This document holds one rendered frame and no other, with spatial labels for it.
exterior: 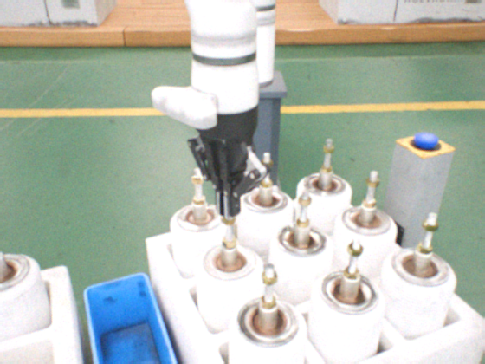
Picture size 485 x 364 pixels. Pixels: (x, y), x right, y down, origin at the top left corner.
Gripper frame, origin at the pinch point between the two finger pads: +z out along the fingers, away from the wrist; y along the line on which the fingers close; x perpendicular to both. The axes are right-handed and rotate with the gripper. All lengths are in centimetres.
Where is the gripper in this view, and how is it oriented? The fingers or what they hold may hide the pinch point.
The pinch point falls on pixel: (228, 203)
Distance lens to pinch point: 61.7
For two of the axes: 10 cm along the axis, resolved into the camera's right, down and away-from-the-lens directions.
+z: 0.0, 8.5, 5.3
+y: -7.0, -3.7, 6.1
